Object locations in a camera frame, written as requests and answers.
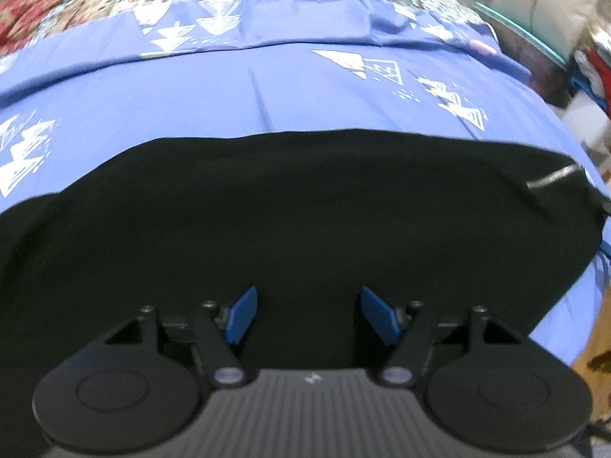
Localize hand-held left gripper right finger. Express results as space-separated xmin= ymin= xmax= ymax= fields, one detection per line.
xmin=360 ymin=286 xmax=528 ymax=388

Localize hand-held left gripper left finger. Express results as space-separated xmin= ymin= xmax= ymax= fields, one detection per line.
xmin=102 ymin=286 xmax=259 ymax=389

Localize black pants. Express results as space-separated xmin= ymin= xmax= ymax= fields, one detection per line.
xmin=0 ymin=129 xmax=607 ymax=458

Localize blue printed bedsheet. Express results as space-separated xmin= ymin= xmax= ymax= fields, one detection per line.
xmin=0 ymin=0 xmax=611 ymax=368

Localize teal-edged dark table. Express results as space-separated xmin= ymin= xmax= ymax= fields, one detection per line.
xmin=470 ymin=0 xmax=574 ymax=108

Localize pile of colourful clothes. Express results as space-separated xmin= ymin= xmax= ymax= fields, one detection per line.
xmin=570 ymin=33 xmax=611 ymax=120

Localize red patchwork floral quilt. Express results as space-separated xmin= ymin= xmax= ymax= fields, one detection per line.
xmin=0 ymin=0 xmax=483 ymax=58

